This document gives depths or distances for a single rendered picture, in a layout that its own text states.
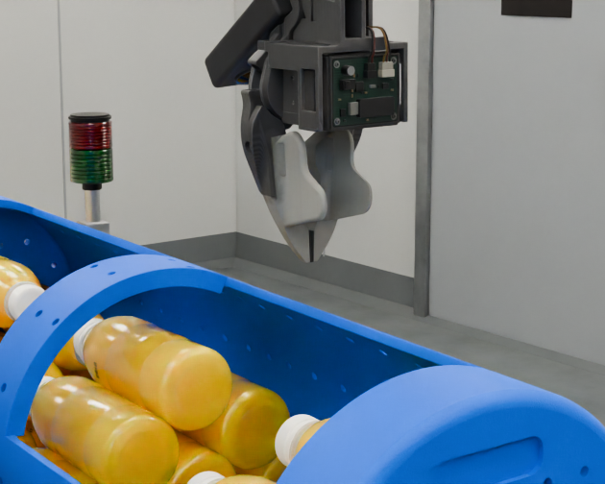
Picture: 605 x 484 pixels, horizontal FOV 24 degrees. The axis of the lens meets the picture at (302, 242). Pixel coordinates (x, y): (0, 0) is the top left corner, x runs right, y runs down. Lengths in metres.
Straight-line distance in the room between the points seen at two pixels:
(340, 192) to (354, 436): 0.20
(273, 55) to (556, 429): 0.30
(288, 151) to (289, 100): 0.03
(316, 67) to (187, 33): 5.85
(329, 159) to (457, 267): 4.77
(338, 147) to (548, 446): 0.25
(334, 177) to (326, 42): 0.11
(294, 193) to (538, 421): 0.22
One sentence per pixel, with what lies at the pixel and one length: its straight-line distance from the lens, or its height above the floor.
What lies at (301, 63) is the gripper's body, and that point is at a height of 1.42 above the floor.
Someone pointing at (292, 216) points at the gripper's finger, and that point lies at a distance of 0.93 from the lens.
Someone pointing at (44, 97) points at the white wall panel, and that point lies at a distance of 6.35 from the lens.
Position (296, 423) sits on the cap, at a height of 1.16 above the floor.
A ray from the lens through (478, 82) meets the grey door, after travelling 5.54.
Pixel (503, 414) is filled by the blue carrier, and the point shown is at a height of 1.22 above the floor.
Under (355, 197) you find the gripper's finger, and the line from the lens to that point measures 0.93.
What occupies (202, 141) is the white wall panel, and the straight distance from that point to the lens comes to 6.80.
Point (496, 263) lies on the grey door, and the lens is 5.55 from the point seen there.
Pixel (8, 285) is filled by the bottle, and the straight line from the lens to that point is 1.41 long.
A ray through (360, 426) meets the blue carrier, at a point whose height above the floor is 1.22.
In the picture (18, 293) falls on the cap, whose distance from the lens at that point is 1.39.
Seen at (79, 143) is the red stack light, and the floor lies 1.22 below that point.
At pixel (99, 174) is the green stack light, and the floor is 1.17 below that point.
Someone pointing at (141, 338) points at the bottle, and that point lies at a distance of 1.16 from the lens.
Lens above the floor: 1.48
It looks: 11 degrees down
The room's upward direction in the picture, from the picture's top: straight up
